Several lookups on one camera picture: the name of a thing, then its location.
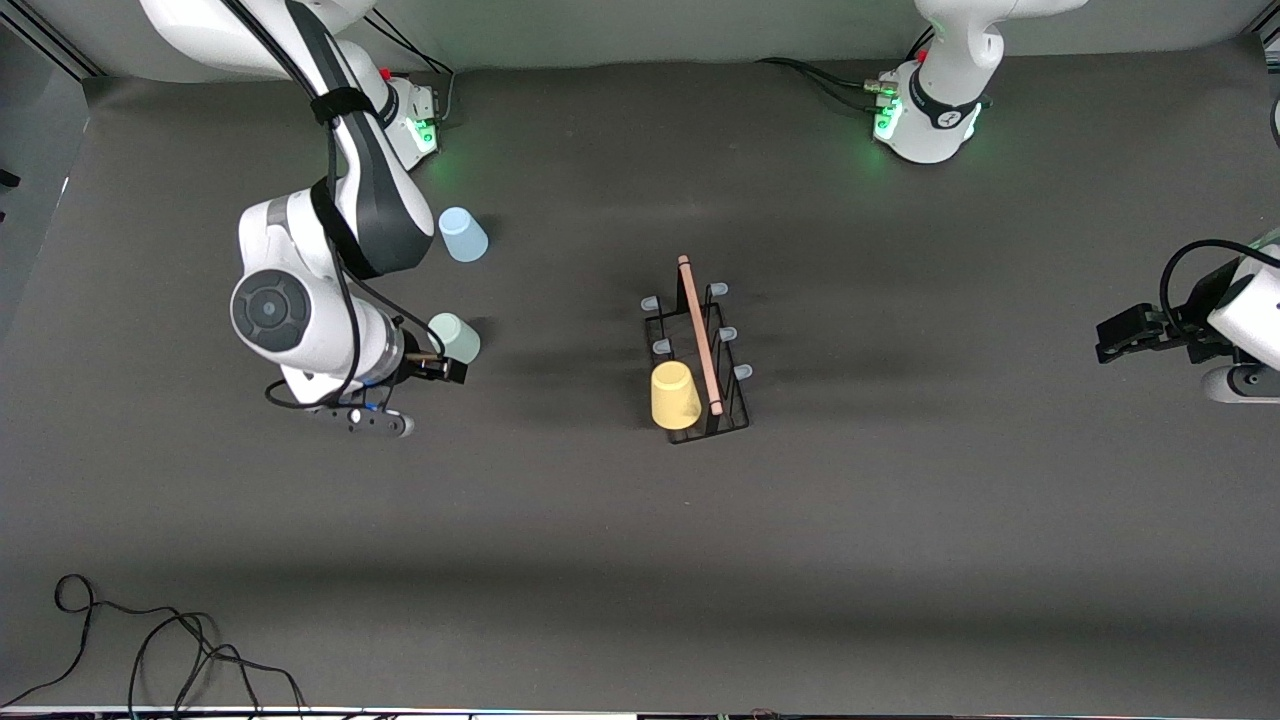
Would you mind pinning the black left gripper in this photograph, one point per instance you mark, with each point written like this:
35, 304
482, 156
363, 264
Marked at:
1190, 327

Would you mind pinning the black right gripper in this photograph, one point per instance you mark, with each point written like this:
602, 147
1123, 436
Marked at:
416, 368

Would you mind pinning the pale green plastic cup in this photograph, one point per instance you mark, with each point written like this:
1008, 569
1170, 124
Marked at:
457, 338

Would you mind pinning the yellow plastic cup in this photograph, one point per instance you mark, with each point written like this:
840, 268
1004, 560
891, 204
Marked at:
675, 395

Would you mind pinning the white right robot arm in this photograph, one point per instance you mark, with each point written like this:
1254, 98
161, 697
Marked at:
300, 310

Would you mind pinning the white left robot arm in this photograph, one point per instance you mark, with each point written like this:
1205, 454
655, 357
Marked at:
935, 120

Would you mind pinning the light blue plastic cup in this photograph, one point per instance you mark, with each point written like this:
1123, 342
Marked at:
463, 235

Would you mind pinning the dark aluminium frame rail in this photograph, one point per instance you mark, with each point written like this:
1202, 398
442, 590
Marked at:
50, 45

